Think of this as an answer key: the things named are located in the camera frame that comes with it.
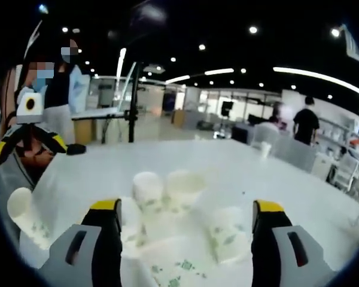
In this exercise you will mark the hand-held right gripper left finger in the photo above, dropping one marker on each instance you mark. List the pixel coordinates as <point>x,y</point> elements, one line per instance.
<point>107,239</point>

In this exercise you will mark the grey mesh chair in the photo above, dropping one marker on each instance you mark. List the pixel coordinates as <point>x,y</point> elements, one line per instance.
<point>293,154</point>

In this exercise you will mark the white paper cup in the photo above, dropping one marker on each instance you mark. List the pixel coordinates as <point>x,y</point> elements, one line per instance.
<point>265,149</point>

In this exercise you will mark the small black device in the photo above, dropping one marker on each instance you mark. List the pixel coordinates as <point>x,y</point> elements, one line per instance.
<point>76,149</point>

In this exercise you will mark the ceiling air conditioner vent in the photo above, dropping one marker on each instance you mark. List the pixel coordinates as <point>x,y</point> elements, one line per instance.
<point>354,45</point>

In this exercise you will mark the white table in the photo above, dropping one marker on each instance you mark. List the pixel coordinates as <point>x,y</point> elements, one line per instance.
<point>227,179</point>

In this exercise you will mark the white side desk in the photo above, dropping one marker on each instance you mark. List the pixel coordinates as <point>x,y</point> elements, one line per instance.
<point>98,115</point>

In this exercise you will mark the white storage shelf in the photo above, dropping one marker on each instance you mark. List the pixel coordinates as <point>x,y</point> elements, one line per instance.
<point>338,134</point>

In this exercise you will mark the green printed paper cup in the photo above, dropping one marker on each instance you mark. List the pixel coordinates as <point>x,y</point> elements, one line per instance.
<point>25,212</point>

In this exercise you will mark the person's leg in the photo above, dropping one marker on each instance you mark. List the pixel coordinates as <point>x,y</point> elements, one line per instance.
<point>30,172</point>

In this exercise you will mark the cluster of printed paper cups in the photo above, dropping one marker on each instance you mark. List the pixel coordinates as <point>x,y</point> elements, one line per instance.
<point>182,191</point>

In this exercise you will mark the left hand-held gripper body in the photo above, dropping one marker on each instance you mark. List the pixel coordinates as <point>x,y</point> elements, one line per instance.
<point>37,112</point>

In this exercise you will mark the white tube lamp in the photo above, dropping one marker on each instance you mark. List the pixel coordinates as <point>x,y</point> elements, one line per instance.
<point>121,65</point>

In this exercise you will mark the brown cabinet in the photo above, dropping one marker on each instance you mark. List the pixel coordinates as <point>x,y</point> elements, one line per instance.
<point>178,118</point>

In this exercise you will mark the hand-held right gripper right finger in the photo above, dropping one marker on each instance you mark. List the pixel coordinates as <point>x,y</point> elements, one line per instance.
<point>266,239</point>

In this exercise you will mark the black monitor on stand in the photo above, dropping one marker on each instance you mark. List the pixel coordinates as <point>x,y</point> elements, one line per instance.
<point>227,107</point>

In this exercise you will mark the black tripod stand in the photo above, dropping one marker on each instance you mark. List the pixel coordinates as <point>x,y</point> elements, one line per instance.
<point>134,101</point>

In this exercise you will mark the black office chair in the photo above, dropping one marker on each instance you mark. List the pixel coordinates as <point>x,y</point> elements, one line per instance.
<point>239,133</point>

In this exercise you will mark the long ceiling light strip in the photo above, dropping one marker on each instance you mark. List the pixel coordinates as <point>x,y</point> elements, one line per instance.
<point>317,75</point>

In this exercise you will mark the person's head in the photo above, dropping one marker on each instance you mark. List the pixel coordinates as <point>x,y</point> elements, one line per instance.
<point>43,84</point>

